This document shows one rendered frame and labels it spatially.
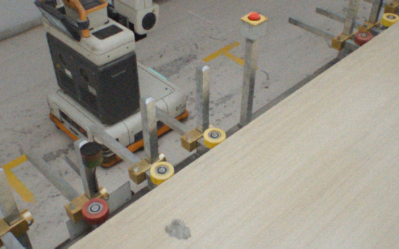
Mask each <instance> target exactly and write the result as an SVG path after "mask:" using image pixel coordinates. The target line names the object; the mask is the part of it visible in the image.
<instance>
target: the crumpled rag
mask: <svg viewBox="0 0 399 249"><path fill-rule="evenodd" d="M164 229H165V232H166V233H167V234H168V235H169V236H170V237H173V236H174V237H177V238H178V239H180V240H181V239H184V240H187V239H188V238H189V237H191V234H190V230H191V229H190V228H189V226H186V225H184V222H183V220H182V219H181V218H178V219H177V218H173V219H172V220H171V224H170V225H168V224H167V225H164Z"/></svg>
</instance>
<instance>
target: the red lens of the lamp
mask: <svg viewBox="0 0 399 249"><path fill-rule="evenodd" d="M97 144H98V143H97ZM98 145H99V144H98ZM82 146H83V145H82ZM82 146H81V147H82ZM99 146H101V145H99ZM81 147H80V155H81V158H82V160H83V161H87V162H93V161H97V160H98V159H99V158H100V157H101V156H102V147H100V150H99V152H98V153H96V154H94V155H84V154H83V153H82V152H81Z"/></svg>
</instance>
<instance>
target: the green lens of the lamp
mask: <svg viewBox="0 0 399 249"><path fill-rule="evenodd" d="M103 161H104V157H103V154H102V156H101V157H100V158H99V160H97V161H95V162H87V161H83V160H82V164H83V165H84V166H85V167H88V168H94V167H97V166H99V165H101V164H102V163H103Z"/></svg>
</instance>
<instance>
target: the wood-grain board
mask: <svg viewBox="0 0 399 249"><path fill-rule="evenodd" d="M173 218H177V219H178V218H181V219H182V220H183V222H184V225H186V226H189V228H190V229H191V230H190V234H191V237H189V238H188V239H187V240H184V239H181V240H180V239H178V238H177V237H174V236H173V237H170V236H169V235H168V234H167V233H166V232H165V229H164V225H167V224H168V225H170V224H171V220H172V219H173ZM68 249H399V21H398V22H396V23H395V24H393V25H392V26H390V27H388V28H387V29H386V30H384V32H382V33H381V34H379V35H377V36H376V37H374V38H373V39H372V40H370V41H368V42H366V43H365V45H363V46H361V47H360V48H359V49H357V50H356V51H354V52H352V53H350V54H349V55H348V56H347V57H345V59H342V60H341V61H339V62H338V63H336V64H335V65H334V66H332V67H330V68H329V69H327V70H326V71H324V72H323V73H322V74H321V75H319V76H318V77H316V78H314V79H313V80H312V81H310V82H308V83H307V84H306V85H304V86H303V87H300V88H299V89H298V91H296V92H294V93H293V94H292V95H290V96H289V97H287V98H285V99H283V100H282V101H281V102H280V103H278V104H276V105H275V106H274V107H273V108H271V109H269V110H268V111H267V112H265V113H263V114H262V115H261V116H260V117H258V118H256V119H254V120H253V121H251V122H250V123H249V124H248V125H247V126H245V127H243V128H242V129H241V130H239V131H237V132H236V133H234V134H232V135H231V136H230V137H229V138H227V139H225V140H224V141H223V142H222V143H220V144H218V145H217V146H216V147H214V148H212V149H211V150H210V151H209V152H207V153H205V154H204V155H202V156H200V157H199V158H198V159H196V160H195V161H194V162H193V163H191V164H190V165H188V166H187V167H185V168H183V169H182V170H180V171H179V172H178V173H176V174H174V176H172V177H170V178H169V179H168V180H166V181H165V182H163V183H162V184H161V185H159V186H157V187H156V188H155V189H153V190H152V191H150V192H148V193H147V194H146V195H145V196H143V197H142V198H141V199H139V200H137V201H136V202H134V203H133V204H131V205H130V206H128V207H127V208H125V209H124V210H123V211H122V212H121V213H118V214H117V215H116V216H114V217H112V218H111V219H110V220H108V221H107V222H105V223H103V225H101V226H100V227H98V228H97V229H96V230H94V231H92V232H91V233H89V234H87V235H86V236H85V237H84V238H83V239H81V240H80V241H78V242H76V243H75V244H73V245H72V246H70V247H69V248H68Z"/></svg>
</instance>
